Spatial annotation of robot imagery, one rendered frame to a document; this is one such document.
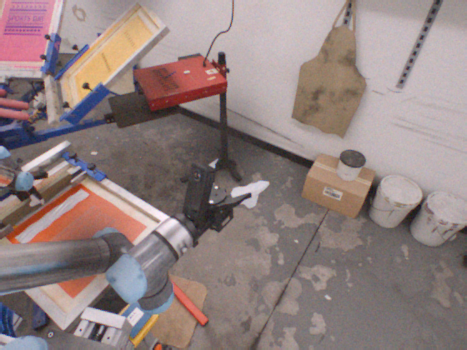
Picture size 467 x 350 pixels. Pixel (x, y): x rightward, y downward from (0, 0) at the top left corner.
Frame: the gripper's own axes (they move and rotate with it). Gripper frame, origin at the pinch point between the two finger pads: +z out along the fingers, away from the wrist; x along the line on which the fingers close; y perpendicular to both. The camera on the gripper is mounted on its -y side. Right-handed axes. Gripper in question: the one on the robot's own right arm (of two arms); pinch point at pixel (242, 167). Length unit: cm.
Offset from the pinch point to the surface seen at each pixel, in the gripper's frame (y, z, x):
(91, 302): 63, -40, -50
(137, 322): 67, -33, -31
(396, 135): 99, 183, 0
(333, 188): 138, 141, -27
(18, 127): 40, -9, -173
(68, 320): 63, -49, -50
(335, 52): 39, 174, -53
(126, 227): 63, -10, -70
